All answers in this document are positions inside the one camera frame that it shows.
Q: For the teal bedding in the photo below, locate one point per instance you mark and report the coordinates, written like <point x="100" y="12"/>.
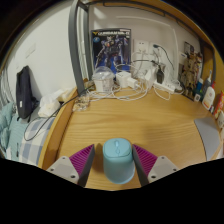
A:
<point x="8" y="133"/>

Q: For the white charger block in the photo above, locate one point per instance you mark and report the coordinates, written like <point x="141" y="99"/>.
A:
<point x="122" y="79"/>

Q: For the white lotion pump bottle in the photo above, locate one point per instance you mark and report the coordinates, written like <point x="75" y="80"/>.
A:
<point x="209" y="98"/>

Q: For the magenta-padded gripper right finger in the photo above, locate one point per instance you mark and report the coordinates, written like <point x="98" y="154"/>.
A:
<point x="160" y="166"/>

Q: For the brown tree figurine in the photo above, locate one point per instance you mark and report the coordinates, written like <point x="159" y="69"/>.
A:
<point x="190" y="76"/>

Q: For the clear spray bottle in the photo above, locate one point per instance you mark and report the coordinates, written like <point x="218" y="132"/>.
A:
<point x="207" y="78"/>

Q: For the light blue computer mouse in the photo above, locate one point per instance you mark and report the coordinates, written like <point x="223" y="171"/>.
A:
<point x="118" y="163"/>

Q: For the white crumpled tissue bag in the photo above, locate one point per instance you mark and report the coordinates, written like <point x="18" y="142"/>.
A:
<point x="51" y="101"/>

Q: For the black hanging bag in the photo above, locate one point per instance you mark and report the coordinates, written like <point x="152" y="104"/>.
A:
<point x="25" y="93"/>

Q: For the robot model kit box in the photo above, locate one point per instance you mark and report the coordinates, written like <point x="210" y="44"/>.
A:
<point x="111" y="50"/>

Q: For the grey metal desk frame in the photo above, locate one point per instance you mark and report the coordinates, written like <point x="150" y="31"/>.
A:
<point x="75" y="50"/>

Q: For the stack of colourful boxes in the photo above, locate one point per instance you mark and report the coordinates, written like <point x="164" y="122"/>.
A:
<point x="193" y="50"/>

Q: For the small white charger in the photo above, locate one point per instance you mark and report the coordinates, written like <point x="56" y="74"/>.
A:
<point x="134" y="83"/>

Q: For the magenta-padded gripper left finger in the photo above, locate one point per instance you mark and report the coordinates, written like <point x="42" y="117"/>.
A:
<point x="65" y="166"/>

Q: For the white wall socket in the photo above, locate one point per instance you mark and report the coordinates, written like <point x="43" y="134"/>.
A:
<point x="143" y="46"/>

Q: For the plaid blue white blanket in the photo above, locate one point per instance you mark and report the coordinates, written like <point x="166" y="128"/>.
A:
<point x="33" y="140"/>

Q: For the small white cube clock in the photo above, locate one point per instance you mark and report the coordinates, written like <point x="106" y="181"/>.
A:
<point x="197" y="98"/>

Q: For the clear plastic dome container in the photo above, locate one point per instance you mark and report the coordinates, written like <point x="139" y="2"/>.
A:
<point x="103" y="80"/>

